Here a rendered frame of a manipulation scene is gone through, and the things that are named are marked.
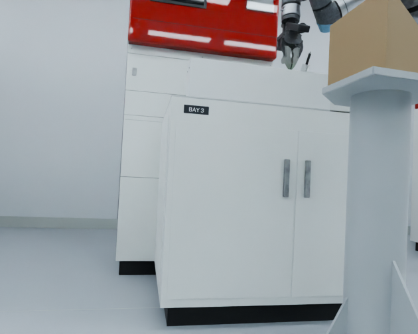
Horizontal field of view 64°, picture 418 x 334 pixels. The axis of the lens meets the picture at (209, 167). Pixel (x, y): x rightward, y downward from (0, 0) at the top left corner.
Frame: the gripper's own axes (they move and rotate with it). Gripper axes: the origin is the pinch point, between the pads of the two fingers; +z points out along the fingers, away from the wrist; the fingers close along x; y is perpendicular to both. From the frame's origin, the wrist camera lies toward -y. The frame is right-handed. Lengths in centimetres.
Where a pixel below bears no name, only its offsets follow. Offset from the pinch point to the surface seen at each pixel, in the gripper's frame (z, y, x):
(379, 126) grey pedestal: 29, -41, -8
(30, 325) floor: 98, 5, 89
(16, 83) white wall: -34, 208, 170
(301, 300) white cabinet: 89, -3, -6
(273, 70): 3.8, -3.9, 8.7
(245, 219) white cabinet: 59, -4, 17
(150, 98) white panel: 4, 59, 53
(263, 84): 9.4, -3.8, 12.4
